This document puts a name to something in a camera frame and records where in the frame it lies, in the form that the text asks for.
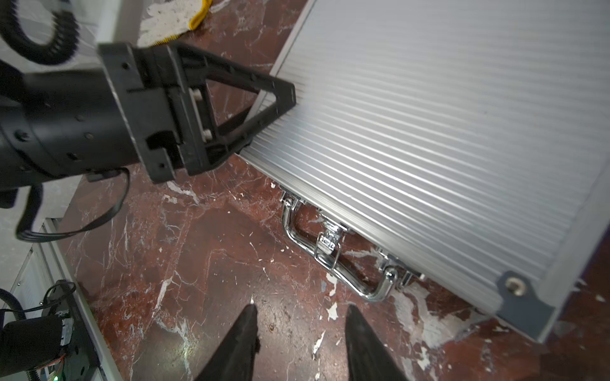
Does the silver aluminium poker case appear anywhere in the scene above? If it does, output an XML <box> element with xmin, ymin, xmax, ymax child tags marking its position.
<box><xmin>241</xmin><ymin>1</ymin><xmax>609</xmax><ymax>342</ymax></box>

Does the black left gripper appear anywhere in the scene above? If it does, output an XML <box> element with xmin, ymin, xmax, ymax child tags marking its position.
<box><xmin>98</xmin><ymin>42</ymin><xmax>296</xmax><ymax>184</ymax></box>

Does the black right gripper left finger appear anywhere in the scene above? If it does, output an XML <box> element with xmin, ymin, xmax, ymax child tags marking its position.
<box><xmin>195</xmin><ymin>304</ymin><xmax>260</xmax><ymax>381</ymax></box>

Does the white work glove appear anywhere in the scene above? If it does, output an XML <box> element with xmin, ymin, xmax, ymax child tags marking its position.
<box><xmin>137</xmin><ymin>0</ymin><xmax>213</xmax><ymax>47</ymax></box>

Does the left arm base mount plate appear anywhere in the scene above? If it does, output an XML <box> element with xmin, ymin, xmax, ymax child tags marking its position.
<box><xmin>40</xmin><ymin>279</ymin><xmax>100</xmax><ymax>380</ymax></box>

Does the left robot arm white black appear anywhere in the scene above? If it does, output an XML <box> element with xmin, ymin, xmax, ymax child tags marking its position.
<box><xmin>1</xmin><ymin>1</ymin><xmax>296</xmax><ymax>243</ymax></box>

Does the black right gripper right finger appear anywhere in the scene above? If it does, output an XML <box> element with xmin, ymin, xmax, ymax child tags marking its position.
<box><xmin>345</xmin><ymin>305</ymin><xmax>408</xmax><ymax>381</ymax></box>

